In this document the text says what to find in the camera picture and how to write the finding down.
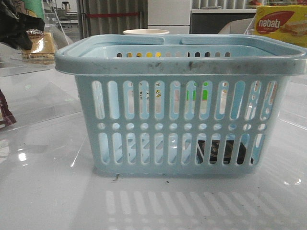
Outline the clear acrylic display shelf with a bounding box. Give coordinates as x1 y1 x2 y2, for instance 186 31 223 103
246 18 307 48
0 11 83 135

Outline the plate with food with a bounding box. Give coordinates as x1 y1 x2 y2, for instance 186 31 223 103
248 0 262 7

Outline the white drawer cabinet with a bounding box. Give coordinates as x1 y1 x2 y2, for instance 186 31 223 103
147 0 192 34

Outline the light blue plastic basket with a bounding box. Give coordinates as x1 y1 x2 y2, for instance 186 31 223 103
55 34 307 175

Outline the clear acrylic left display shelf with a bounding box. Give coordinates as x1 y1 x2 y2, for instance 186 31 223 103
0 11 83 135

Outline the clear acrylic right display shelf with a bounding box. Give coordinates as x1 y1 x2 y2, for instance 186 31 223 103
246 18 307 48

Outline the green cartoon snack bag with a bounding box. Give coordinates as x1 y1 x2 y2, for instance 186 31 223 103
13 0 45 20

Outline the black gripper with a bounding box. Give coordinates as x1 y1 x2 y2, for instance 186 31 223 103
0 0 45 50

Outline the dark brown snack packet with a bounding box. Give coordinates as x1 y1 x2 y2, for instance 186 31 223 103
0 91 16 128

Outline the red barrier belt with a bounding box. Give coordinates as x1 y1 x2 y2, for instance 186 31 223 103
86 12 139 18

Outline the yellow nabati wafer box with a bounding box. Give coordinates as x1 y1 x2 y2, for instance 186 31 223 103
253 5 307 47

